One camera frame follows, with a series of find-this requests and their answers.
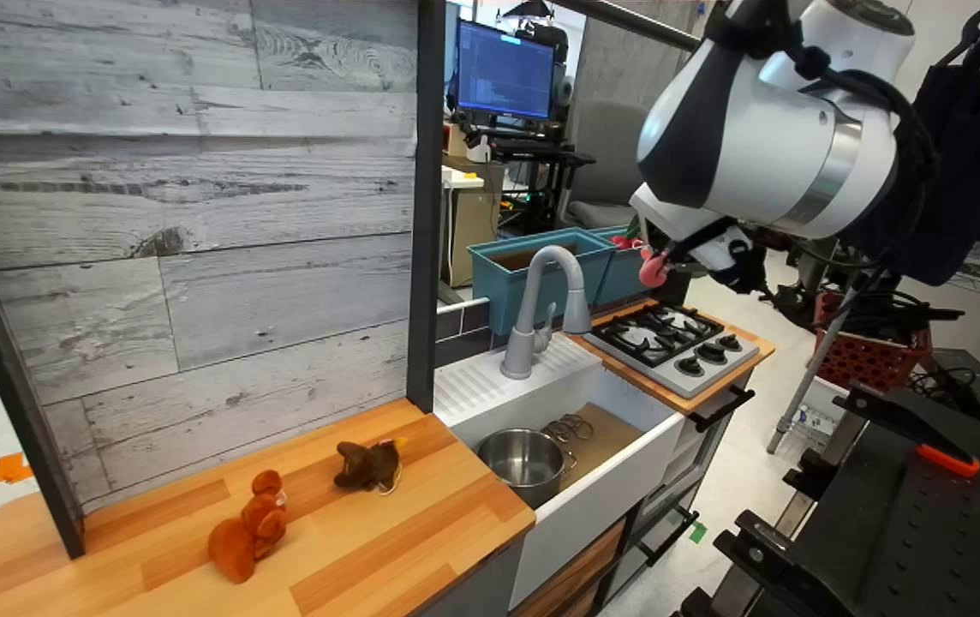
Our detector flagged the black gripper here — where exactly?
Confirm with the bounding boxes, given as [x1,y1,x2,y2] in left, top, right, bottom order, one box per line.
[667,219,771,293]

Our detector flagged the pink plush toy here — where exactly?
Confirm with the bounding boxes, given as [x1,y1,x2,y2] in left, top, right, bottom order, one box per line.
[632,241,678,293]

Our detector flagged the dark brown plush toy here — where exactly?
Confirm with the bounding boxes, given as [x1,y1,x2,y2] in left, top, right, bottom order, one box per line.
[329,435,405,499]

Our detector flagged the orange plush toy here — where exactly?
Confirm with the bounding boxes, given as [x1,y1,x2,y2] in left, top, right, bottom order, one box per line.
[205,468,290,587]

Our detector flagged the stainless steel pot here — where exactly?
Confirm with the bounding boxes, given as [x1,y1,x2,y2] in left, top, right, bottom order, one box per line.
[474,424,575,507]

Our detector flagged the red toy radishes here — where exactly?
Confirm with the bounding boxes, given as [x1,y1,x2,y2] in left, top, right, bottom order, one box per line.
[605,230,655,257]

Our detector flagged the grey toy stove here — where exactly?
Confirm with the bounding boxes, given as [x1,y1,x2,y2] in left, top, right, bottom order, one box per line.
[580,298,779,418]

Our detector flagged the teal planter box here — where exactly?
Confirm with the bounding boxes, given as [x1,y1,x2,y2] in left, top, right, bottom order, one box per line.
[464,226,614,342]
[589,223,655,315]

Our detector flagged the red plastic crate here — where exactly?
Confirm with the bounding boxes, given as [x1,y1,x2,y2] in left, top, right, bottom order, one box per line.
[813,286,928,397]

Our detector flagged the grey toy faucet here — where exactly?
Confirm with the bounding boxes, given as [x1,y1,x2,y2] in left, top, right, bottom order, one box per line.
[498,241,597,383]

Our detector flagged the cardboard box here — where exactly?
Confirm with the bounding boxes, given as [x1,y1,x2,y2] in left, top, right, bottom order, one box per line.
[442,182,508,293]

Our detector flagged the black hanging bag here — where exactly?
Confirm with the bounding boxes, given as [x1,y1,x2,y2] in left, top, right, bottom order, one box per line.
[886,0,980,293]

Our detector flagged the white toy sink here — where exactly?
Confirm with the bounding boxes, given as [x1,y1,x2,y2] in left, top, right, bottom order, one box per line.
[427,338,734,612]

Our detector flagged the computer monitor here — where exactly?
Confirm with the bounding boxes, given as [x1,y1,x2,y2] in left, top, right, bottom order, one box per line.
[447,13,563,132]

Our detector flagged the orange black bar clamp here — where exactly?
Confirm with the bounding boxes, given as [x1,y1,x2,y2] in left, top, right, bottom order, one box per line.
[912,438,980,484]

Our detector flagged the black pegboard table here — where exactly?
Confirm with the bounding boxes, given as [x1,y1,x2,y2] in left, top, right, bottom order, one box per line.
[678,351,980,617]

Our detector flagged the grey wood plank backdrop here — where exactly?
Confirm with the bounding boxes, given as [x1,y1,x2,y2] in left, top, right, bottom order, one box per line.
[0,0,420,515]

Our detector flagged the orange floor tape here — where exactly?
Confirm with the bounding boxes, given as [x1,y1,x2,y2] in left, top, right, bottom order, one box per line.
[0,450,36,490]

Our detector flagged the black oven handle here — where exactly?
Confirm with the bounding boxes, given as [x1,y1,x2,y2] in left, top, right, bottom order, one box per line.
[680,383,761,435]

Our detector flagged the metal wire trivet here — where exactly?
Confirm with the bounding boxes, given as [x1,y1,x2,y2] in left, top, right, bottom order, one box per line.
[538,411,599,454]

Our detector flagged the black metal frame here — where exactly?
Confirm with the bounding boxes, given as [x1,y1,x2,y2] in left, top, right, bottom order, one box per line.
[0,0,721,562]

